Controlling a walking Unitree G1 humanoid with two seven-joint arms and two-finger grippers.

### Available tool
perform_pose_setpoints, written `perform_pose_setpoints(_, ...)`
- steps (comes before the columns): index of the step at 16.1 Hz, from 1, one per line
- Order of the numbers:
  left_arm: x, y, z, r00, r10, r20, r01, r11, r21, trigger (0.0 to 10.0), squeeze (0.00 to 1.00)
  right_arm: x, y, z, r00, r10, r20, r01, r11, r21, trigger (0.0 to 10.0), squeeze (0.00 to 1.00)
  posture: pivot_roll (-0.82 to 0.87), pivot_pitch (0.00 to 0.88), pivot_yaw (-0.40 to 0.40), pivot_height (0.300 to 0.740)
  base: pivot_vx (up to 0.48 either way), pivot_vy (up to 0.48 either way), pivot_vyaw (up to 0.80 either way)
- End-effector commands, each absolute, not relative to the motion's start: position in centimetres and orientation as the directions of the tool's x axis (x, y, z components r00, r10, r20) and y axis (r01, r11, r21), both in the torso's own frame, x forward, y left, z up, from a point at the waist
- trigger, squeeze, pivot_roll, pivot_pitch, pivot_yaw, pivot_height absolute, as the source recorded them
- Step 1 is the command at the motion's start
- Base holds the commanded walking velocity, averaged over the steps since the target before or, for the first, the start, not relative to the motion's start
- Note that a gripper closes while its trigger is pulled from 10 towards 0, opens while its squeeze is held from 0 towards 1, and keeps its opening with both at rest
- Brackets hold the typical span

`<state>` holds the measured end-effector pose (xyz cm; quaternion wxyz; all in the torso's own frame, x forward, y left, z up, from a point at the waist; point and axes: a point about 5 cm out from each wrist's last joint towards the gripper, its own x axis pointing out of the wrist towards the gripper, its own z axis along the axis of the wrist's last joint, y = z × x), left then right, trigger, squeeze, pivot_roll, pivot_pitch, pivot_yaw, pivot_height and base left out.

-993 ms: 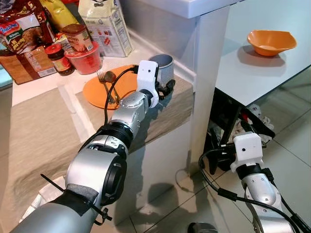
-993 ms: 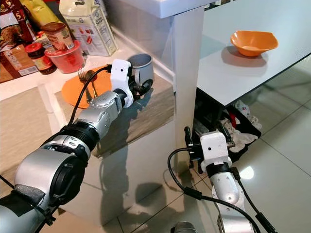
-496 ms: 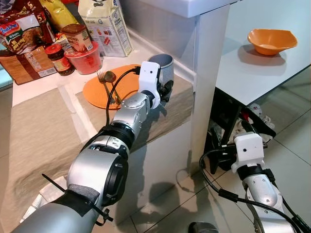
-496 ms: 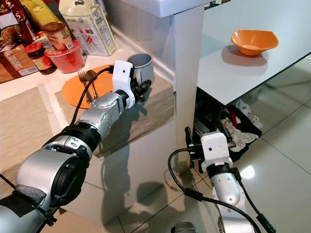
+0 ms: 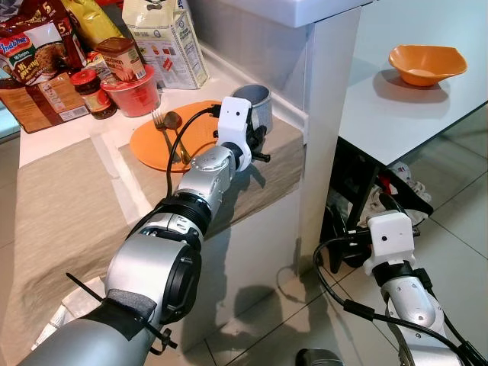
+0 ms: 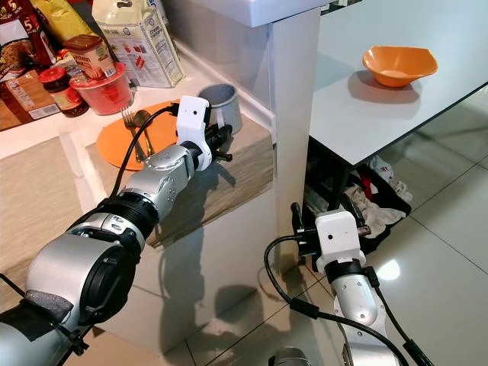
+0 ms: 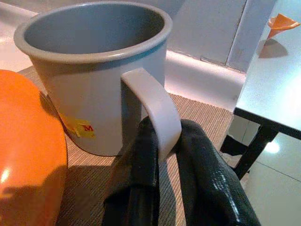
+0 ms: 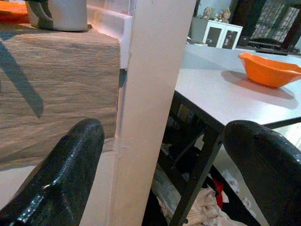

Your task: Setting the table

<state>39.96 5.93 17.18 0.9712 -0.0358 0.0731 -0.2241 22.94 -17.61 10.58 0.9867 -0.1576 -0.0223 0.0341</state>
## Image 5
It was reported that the white and red cloth pile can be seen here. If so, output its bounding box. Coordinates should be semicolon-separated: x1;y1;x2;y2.
357;162;432;226

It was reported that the grey cup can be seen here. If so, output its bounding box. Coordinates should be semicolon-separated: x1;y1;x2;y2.
233;84;274;135

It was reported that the white table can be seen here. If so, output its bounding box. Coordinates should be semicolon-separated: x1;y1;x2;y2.
187;0;488;277

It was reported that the black basket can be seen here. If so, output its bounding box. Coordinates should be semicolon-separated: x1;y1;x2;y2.
326;140;437;254

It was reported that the bronze metal spoon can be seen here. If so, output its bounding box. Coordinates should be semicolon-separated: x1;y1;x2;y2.
162;111;192;165

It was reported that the bronze metal fork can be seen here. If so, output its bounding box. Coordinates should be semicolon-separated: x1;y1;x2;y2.
151;109;188;165

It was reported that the orange plate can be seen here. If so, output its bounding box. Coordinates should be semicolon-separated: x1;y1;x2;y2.
130;101;226;173

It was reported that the red plastic bowl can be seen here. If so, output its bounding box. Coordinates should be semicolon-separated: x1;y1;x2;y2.
101;65;162;118

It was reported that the white rice bag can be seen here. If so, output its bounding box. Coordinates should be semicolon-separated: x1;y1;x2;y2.
122;0;210;91

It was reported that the red-lidded sauce jar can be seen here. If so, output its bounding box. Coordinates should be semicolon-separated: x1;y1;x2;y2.
70;69;118;120

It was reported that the orange bowl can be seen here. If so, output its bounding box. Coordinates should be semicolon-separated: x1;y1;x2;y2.
388;44;469;88

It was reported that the yellow snack bag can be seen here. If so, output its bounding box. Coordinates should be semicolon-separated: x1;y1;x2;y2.
61;0;124;48

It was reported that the beige table mat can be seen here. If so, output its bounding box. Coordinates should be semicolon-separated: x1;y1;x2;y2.
0;114;307;345

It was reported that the brown cardboard food box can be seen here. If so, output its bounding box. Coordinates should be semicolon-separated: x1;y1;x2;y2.
0;72;90;135

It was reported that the red white noodle pack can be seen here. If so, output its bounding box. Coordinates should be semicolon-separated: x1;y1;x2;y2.
0;19;86;86

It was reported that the dark red food bag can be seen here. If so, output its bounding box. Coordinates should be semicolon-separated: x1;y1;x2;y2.
0;0;71;40

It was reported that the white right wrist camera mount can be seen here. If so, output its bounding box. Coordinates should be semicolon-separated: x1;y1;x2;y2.
363;212;417;276

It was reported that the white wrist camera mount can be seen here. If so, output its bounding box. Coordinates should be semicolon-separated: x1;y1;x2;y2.
363;212;417;276
216;97;254;153

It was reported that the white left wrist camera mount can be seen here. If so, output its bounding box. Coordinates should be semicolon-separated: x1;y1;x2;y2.
216;97;254;153

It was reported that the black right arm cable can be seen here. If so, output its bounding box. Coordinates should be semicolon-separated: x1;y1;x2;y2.
313;235;467;363

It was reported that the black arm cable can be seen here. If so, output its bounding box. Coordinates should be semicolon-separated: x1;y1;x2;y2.
165;105;222;201
313;235;467;363

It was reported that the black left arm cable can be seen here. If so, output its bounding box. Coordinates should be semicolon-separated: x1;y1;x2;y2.
165;105;222;201

